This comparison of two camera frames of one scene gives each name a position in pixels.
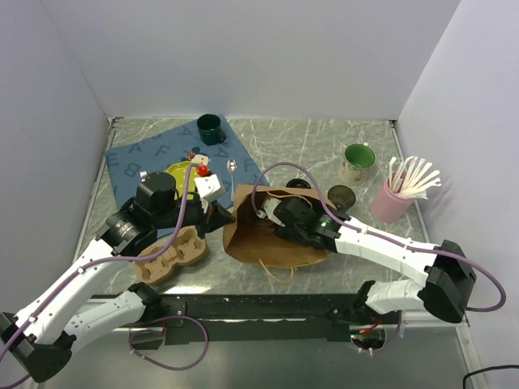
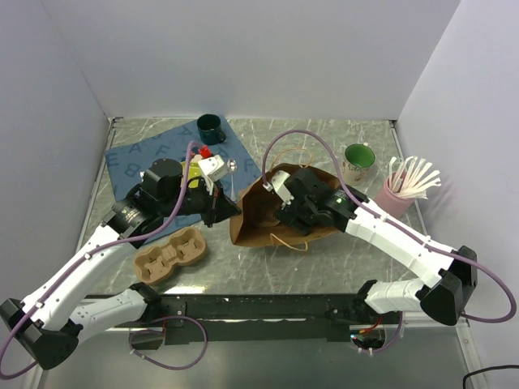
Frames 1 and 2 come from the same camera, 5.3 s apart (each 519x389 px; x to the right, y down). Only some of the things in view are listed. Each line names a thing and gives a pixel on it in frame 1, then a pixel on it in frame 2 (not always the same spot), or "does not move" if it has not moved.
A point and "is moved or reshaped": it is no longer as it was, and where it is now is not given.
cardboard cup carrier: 187,249 does not move
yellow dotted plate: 180,171 does not move
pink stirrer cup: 387,207 does not move
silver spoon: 232,166 does not move
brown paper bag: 252,240 is moved or reshaped
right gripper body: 290,233 → 302,210
